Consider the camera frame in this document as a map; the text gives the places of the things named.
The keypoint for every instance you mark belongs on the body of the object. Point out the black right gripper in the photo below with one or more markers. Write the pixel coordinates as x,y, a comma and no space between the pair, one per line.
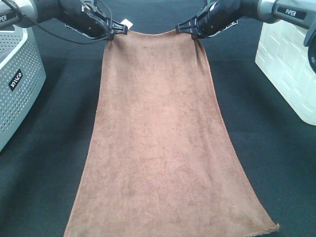
216,17

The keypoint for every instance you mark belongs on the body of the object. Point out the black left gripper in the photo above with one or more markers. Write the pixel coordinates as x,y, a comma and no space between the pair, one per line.
85,17

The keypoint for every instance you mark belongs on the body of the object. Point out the brown microfibre towel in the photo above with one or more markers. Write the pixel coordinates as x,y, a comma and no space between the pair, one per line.
160,161

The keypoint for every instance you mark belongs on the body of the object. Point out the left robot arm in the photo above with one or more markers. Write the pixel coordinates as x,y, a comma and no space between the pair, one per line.
27,13

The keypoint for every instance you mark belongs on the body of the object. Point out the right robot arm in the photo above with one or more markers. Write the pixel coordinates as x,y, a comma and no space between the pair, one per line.
301,13

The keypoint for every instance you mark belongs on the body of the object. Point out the white plastic bin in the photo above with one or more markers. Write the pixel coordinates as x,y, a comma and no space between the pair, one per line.
283,59

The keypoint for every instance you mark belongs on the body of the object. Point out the grey perforated laundry basket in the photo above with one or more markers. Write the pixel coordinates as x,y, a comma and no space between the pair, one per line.
22,76

